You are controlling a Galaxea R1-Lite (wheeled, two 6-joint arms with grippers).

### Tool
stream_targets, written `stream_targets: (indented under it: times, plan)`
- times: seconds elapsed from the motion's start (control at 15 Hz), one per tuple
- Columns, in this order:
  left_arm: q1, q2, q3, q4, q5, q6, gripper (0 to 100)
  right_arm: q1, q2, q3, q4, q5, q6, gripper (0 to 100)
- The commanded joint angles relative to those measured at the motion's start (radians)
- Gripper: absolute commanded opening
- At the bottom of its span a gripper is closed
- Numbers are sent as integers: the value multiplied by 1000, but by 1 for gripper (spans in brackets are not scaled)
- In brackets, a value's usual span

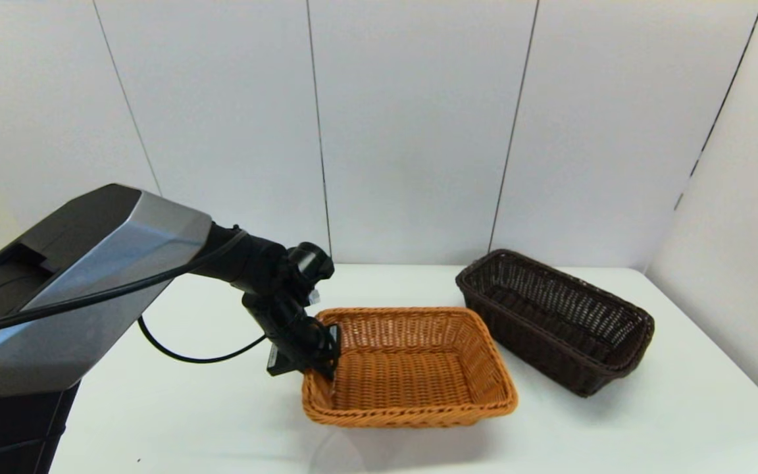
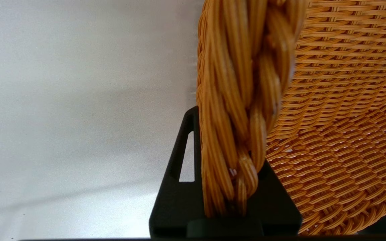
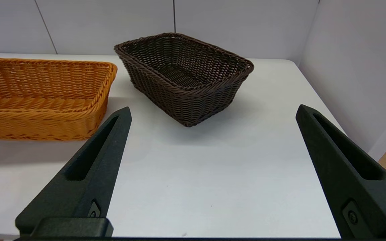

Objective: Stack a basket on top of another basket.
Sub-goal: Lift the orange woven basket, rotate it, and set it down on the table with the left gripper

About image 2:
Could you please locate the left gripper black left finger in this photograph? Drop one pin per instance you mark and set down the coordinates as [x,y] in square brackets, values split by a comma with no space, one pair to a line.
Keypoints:
[173,207]

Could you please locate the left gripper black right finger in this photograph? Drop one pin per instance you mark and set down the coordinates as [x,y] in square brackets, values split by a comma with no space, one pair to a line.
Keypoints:
[273,207]

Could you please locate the orange wicker basket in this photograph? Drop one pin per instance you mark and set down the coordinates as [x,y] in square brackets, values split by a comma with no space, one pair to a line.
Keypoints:
[330,100]

